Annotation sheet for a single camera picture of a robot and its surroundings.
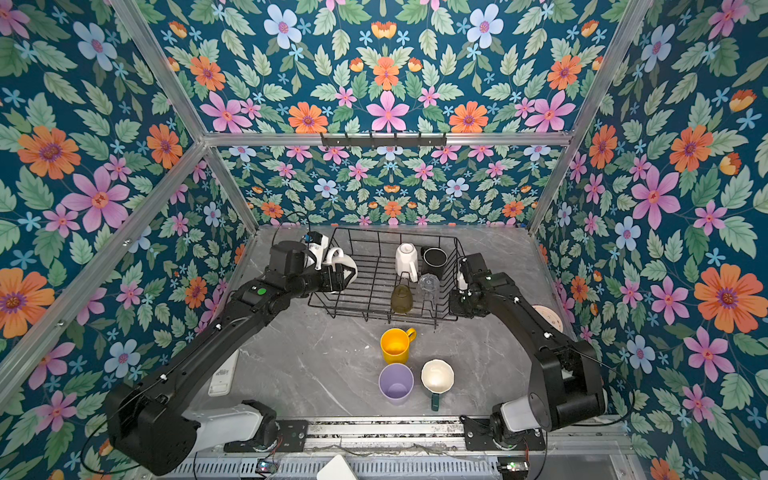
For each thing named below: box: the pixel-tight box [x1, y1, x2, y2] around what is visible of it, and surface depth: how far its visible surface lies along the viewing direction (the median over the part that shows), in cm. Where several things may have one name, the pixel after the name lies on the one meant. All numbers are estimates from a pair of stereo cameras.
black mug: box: [421, 245, 448, 280], surface depth 98 cm
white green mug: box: [420, 358, 455, 412], surface depth 76 cm
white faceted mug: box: [395, 242, 419, 283], surface depth 98 cm
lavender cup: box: [378, 363, 415, 406], surface depth 75 cm
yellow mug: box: [380, 328, 417, 364], surface depth 84 cm
